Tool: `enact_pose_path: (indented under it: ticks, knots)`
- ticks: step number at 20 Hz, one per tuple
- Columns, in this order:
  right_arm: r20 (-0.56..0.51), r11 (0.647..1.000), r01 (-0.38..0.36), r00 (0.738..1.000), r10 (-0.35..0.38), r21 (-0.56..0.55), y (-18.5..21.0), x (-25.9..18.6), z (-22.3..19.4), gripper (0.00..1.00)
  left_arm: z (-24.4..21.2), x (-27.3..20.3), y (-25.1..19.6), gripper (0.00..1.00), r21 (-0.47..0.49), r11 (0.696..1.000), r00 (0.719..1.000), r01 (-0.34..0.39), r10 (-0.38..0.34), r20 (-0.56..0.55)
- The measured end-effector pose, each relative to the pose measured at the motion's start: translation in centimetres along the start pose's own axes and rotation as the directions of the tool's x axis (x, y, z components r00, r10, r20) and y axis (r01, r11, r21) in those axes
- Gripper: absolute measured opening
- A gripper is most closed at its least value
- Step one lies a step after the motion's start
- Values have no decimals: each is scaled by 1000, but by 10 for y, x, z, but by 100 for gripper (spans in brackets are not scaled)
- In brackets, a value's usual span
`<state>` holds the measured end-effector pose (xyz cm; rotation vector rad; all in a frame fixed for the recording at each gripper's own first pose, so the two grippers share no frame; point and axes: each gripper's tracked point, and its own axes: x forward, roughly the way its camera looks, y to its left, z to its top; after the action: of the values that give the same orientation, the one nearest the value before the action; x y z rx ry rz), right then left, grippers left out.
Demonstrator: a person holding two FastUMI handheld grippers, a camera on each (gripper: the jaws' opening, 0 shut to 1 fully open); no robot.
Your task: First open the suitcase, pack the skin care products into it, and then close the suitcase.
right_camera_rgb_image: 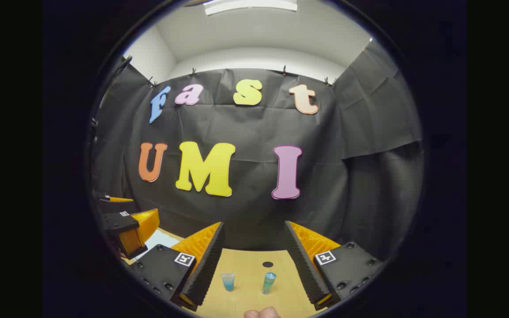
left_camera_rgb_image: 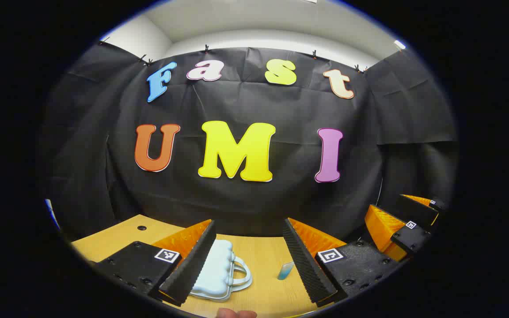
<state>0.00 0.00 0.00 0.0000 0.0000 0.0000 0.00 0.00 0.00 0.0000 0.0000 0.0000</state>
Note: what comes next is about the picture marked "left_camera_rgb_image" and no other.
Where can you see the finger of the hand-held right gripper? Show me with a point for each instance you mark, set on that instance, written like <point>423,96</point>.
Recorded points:
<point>411,238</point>
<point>418,212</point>

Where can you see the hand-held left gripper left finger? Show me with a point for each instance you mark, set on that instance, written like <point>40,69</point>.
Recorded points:
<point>195,269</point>

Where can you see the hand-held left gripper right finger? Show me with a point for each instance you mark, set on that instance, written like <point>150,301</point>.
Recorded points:
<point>307,269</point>

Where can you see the light blue skincare tube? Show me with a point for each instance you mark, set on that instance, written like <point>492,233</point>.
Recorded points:
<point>285,270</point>

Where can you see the light blue suitcase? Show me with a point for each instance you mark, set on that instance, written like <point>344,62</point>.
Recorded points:
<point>219,265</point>

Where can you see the black backdrop cloth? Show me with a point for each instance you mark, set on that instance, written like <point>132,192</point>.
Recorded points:
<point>245,207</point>

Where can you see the white ceiling light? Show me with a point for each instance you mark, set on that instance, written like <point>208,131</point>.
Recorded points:
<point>399,44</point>

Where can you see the row of black cloth clips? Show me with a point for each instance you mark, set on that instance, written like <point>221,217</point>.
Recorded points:
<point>206,47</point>

